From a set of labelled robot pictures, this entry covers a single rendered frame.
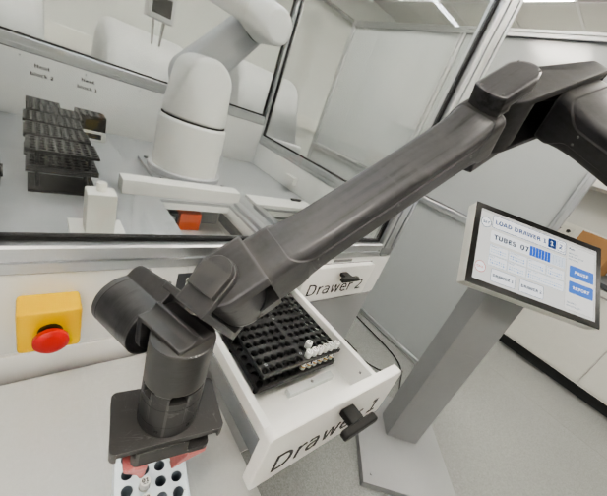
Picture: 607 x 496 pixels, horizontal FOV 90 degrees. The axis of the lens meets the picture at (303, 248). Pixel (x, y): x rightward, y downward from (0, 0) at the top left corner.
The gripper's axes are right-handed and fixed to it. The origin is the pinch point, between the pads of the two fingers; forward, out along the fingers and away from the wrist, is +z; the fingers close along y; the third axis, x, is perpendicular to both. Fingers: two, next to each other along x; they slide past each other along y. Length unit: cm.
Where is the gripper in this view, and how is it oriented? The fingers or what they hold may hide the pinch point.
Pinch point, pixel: (156, 463)
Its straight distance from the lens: 45.9
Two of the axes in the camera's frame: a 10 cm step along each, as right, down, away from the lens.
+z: -3.1, 8.7, 3.9
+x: 4.4, 4.9, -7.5
